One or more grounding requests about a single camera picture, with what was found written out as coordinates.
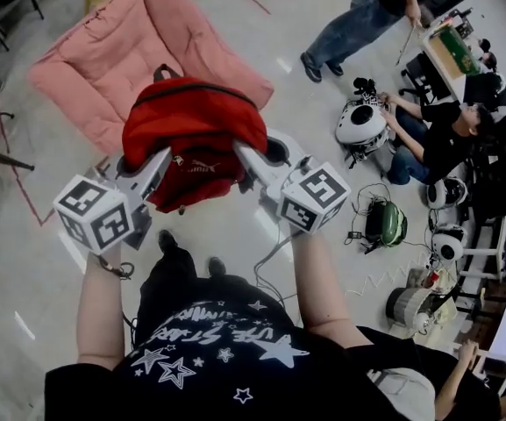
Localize person's black trousers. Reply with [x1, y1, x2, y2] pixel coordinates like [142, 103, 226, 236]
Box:
[138, 246, 280, 324]

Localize white side table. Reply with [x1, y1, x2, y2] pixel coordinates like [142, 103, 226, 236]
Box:
[458, 215, 506, 284]

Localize grey cylindrical bin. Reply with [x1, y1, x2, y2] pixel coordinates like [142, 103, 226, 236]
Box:
[385, 285, 433, 327]

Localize person's right forearm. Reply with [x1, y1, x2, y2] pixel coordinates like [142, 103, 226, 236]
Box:
[287, 229, 374, 346]

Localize green box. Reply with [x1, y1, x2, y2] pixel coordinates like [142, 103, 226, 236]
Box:
[436, 23, 481, 75]

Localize thin wooden stick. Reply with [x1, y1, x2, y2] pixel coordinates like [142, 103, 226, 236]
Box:
[394, 15, 423, 68]

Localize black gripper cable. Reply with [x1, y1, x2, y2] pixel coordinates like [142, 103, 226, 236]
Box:
[252, 217, 306, 324]

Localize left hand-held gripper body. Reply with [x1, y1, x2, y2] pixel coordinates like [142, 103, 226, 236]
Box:
[53, 154, 167, 256]

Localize black star-print shirt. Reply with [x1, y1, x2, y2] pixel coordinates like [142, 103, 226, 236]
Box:
[44, 274, 438, 421]

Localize pink padded cushion seat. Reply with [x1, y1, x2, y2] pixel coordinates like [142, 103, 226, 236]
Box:
[27, 0, 275, 155]

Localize person's black shoe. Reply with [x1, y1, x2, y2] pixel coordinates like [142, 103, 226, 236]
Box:
[207, 256, 228, 280]
[157, 229, 178, 256]

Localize person's black right shoe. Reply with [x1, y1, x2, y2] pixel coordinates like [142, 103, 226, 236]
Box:
[207, 256, 228, 280]

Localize white round device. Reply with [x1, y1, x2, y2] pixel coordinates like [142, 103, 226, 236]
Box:
[425, 175, 469, 211]
[430, 231, 467, 263]

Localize green and black bag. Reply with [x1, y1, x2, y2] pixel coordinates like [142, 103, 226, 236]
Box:
[362, 199, 409, 249]

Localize person's black left shoe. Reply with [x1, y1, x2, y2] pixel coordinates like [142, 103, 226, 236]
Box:
[157, 229, 178, 256]

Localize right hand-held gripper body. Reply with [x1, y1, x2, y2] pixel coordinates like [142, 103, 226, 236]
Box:
[255, 127, 353, 237]

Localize red backpack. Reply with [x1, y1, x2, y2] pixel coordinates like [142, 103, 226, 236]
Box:
[121, 63, 269, 217]

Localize white round robot shell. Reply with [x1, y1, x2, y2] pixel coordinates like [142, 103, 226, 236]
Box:
[334, 98, 390, 157]

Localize white coiled cable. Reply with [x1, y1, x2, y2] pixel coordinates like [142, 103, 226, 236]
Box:
[344, 252, 429, 296]

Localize person's left forearm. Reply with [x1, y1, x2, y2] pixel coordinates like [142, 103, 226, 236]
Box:
[75, 251, 136, 371]

